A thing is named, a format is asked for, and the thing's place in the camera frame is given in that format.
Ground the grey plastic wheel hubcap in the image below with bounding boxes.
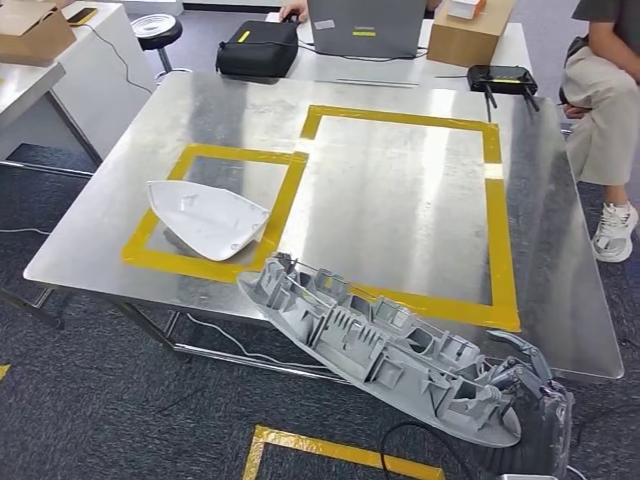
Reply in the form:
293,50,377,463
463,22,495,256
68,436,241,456
236,252,522,450

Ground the large yellow tape square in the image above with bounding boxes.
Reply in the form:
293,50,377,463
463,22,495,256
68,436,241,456
299,103,522,333

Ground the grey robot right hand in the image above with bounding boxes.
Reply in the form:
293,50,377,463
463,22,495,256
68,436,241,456
478,328,575,480

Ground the smartphone with yellow edge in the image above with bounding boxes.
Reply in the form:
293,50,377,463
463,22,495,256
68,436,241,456
66,5,100,28

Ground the white curved plastic part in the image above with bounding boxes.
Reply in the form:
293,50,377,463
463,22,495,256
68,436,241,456
146,179,272,264

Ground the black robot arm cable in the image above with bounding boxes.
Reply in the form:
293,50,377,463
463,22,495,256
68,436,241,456
379,421,482,480

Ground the black zipped bag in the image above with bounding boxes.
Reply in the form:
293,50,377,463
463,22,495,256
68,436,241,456
215,19,300,80

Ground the black router with antennas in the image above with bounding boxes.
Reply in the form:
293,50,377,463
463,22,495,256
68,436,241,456
466,64,540,113

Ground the open brown cardboard box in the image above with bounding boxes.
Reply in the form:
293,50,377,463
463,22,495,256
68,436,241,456
0,0,78,68

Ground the small yellow tape square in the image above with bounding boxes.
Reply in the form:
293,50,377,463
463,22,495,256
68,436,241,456
121,142,310,285

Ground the yellow floor tape square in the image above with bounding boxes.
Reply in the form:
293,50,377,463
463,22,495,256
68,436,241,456
241,424,447,480

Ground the grey laptop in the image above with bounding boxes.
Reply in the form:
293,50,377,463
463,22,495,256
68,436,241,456
306,0,428,60

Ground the white desk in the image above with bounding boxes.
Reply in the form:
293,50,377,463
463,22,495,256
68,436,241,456
0,0,158,162

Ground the small white orange box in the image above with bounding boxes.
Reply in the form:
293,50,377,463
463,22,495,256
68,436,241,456
445,0,488,22

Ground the steel workbench table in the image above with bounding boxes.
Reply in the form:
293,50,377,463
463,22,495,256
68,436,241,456
0,70,626,384

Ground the person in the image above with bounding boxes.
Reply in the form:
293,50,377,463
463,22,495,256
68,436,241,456
278,0,310,26
558,0,640,265

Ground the black round stool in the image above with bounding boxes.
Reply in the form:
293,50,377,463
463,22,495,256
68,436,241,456
130,12,194,81

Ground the white cable under workbench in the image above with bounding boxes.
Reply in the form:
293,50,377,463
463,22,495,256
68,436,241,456
186,312,327,373

